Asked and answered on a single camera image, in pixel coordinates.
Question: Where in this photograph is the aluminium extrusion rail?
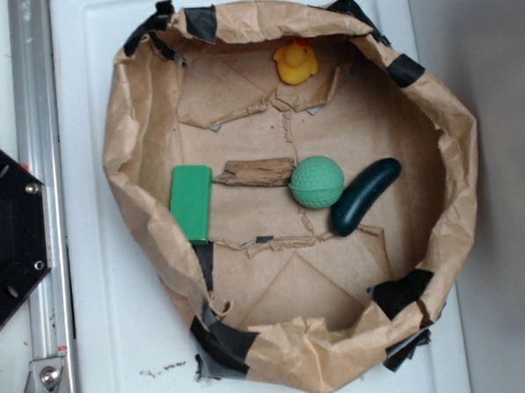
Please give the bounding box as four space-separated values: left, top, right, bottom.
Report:
8 0 82 393

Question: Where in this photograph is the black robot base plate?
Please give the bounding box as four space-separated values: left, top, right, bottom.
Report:
0 149 51 331

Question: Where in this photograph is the green rectangular block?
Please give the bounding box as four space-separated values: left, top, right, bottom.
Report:
170 164 212 245

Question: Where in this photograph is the dark green plastic pickle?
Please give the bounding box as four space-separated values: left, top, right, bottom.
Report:
330 158 402 237

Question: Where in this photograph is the brown paper bag bin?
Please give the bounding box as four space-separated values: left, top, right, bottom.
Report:
103 0 478 393

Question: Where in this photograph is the metal corner bracket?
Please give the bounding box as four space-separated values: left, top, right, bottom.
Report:
24 357 71 393

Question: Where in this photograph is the white plastic tray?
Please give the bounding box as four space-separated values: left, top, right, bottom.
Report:
50 0 470 393

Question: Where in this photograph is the green dimpled rubber ball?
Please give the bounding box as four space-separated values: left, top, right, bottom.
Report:
289 156 345 209

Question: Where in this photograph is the torn brown cardboard piece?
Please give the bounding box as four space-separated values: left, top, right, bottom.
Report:
213 156 296 187

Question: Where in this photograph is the yellow rubber duck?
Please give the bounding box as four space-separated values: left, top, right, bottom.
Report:
273 39 319 86

